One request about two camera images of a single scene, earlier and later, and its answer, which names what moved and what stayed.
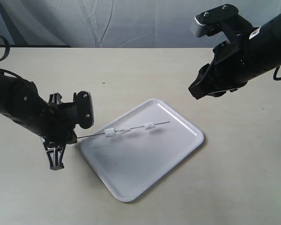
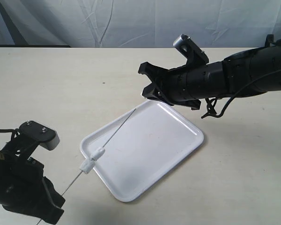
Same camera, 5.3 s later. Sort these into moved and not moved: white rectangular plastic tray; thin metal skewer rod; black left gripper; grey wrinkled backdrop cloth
Moved: thin metal skewer rod; black left gripper
Not moved: grey wrinkled backdrop cloth; white rectangular plastic tray
